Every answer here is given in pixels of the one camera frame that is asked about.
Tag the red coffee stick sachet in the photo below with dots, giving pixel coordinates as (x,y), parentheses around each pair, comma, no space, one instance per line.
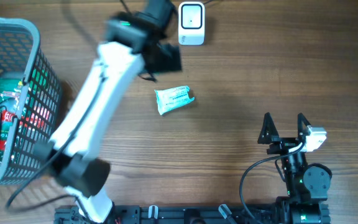
(7,116)

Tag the white barcode scanner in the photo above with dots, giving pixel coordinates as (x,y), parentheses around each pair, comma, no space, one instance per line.
(191,23)

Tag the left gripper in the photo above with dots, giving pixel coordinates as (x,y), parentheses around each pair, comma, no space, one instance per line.
(174,59)

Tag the green glove package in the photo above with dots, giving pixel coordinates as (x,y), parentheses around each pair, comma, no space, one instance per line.
(10,91)

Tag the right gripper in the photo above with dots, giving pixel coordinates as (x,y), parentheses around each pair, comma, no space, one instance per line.
(282,144)

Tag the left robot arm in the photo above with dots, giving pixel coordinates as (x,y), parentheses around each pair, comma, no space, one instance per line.
(132,46)

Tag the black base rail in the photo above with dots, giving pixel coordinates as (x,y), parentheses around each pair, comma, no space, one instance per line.
(263,213)

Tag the grey plastic mesh basket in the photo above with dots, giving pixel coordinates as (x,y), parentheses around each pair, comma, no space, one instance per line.
(21,58)

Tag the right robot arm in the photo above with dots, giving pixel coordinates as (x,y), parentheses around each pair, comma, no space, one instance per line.
(307,184)

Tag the teal tissue packet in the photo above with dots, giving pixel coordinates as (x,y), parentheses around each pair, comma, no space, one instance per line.
(172,98)

